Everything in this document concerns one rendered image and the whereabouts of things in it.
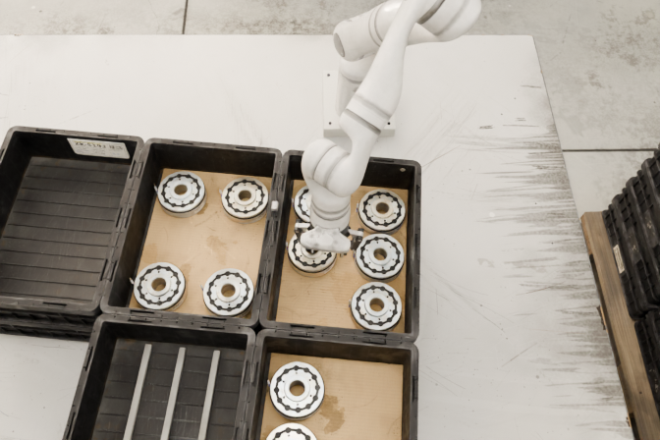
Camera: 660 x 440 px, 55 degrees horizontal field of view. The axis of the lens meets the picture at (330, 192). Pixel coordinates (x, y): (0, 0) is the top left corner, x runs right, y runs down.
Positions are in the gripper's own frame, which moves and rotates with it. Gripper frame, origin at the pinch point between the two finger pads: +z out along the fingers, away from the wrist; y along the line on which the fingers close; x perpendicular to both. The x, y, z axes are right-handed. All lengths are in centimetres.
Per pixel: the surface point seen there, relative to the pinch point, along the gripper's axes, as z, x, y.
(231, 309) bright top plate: 2.0, 15.3, 17.2
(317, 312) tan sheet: 4.9, 12.3, 0.2
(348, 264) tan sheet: 4.8, 0.8, -4.6
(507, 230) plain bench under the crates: 17.8, -19.9, -41.8
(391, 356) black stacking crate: 0.3, 20.3, -15.1
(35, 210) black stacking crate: 5, -1, 65
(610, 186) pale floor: 87, -84, -100
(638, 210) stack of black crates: 50, -51, -91
